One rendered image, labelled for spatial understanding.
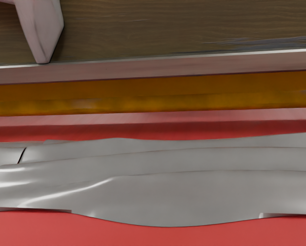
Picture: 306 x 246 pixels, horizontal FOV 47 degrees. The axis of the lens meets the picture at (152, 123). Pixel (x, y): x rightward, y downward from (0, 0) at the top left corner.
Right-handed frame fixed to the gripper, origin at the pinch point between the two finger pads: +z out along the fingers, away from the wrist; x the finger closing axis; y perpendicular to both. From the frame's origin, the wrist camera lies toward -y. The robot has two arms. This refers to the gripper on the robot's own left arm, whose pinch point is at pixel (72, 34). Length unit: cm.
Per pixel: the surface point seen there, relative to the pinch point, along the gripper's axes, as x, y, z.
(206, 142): 5.5, -7.7, 4.8
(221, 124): 1.3, -8.4, 5.3
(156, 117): -0.6, -4.5, 5.3
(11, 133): 2.2, 3.6, 5.3
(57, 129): 1.5, 1.1, 5.3
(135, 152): 6.3, -4.7, 4.9
